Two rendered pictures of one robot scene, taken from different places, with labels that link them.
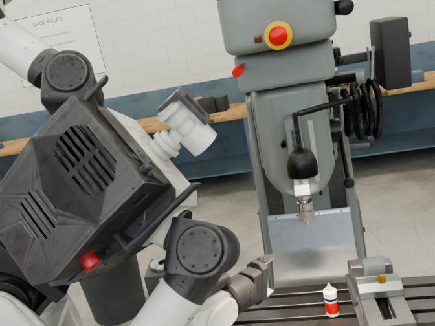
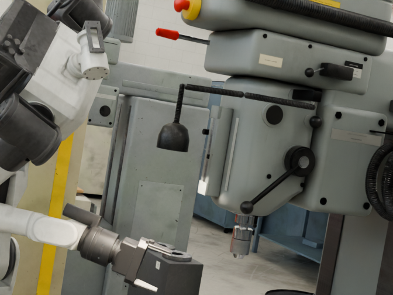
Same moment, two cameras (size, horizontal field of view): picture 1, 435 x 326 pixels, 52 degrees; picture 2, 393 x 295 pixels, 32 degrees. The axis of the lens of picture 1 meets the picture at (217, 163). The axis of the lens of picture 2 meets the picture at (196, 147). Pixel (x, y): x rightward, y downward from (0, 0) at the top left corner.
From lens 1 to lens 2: 146 cm
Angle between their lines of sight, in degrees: 53
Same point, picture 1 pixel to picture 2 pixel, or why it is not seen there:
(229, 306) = (65, 228)
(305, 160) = (165, 129)
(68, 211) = not seen: outside the picture
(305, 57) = (238, 44)
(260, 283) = (129, 257)
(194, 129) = (83, 52)
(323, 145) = (242, 152)
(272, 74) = (219, 56)
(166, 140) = (73, 57)
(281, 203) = (328, 284)
